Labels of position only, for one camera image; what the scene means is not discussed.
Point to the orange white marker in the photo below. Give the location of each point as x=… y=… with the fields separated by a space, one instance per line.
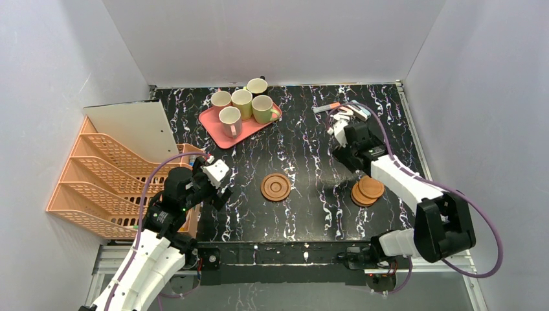
x=327 y=107

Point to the orange black round coaster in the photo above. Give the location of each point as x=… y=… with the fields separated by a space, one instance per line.
x=359 y=199

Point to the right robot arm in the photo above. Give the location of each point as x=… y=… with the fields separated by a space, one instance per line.
x=443 y=224

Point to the orange file rack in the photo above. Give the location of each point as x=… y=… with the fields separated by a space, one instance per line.
x=100 y=187

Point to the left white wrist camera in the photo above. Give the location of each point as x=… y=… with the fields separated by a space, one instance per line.
x=216 y=172

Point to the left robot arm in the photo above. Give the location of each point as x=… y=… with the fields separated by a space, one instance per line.
x=160 y=249

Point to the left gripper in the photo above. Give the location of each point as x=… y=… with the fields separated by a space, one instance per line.
x=218 y=194

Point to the green mug far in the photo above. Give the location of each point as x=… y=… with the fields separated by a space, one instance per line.
x=263 y=110

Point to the brown grooved wooden coaster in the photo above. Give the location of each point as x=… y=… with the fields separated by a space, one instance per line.
x=275 y=187

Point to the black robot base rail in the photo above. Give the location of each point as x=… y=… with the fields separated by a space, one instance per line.
x=217 y=263

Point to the yellow-green mug centre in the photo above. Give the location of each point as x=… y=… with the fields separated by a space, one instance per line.
x=242 y=100

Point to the orange desk organiser box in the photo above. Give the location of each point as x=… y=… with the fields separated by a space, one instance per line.
x=183 y=189

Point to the white board sheet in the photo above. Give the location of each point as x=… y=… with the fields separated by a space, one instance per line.
x=141 y=126

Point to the pink mug large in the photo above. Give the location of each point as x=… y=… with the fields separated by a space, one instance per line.
x=231 y=121

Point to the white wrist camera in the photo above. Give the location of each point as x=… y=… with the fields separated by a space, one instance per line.
x=216 y=172
x=337 y=130

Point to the black mug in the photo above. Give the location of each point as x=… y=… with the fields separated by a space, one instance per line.
x=257 y=86

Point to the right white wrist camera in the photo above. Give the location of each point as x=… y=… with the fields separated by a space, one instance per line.
x=337 y=130

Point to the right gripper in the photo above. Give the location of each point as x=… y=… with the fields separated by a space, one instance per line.
x=349 y=135

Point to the pink mug near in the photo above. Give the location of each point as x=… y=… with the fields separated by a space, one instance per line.
x=221 y=99

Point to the plain brown coaster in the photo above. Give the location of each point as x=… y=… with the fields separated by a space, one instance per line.
x=371 y=188

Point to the pink serving tray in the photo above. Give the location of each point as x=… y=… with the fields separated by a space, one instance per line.
x=210 y=121

